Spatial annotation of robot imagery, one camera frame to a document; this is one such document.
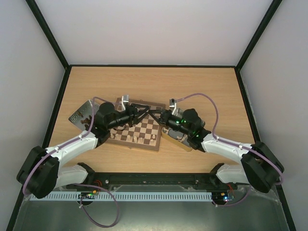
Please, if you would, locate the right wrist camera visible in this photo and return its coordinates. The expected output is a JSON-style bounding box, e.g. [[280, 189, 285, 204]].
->
[[169, 98, 177, 115]]

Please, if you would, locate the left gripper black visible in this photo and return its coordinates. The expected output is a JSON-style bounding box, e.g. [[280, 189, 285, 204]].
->
[[107, 103, 149, 130]]

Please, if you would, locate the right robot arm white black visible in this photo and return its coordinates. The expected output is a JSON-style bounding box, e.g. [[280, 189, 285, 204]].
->
[[148, 109, 284, 193]]

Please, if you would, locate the purple cable loop front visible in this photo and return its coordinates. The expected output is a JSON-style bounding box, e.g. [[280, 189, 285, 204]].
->
[[78, 185, 120, 228]]

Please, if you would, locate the light blue cable duct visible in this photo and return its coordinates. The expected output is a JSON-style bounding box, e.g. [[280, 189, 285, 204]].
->
[[29, 192, 212, 202]]

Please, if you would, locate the gold tin with light pieces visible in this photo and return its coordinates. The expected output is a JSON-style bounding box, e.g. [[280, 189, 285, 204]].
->
[[161, 108, 205, 153]]

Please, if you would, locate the silver tin with dark pieces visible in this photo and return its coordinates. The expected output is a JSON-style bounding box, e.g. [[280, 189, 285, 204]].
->
[[68, 100, 92, 131]]

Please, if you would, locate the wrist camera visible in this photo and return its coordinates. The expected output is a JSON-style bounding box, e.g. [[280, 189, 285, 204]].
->
[[169, 98, 177, 115], [121, 94, 129, 111]]

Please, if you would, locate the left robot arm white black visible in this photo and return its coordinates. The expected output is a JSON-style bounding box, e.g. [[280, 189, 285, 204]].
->
[[16, 102, 149, 199]]

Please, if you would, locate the black aluminium frame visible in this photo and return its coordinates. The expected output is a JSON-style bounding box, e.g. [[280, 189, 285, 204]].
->
[[4, 0, 298, 231]]

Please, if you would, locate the wooden chess board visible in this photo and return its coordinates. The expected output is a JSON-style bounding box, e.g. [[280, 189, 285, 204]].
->
[[103, 97, 167, 152]]

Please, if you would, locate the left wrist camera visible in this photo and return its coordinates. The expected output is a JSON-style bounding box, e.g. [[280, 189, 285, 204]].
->
[[121, 94, 129, 111]]

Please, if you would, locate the light chess pawn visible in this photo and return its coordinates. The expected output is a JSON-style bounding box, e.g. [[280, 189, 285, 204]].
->
[[115, 134, 121, 140]]

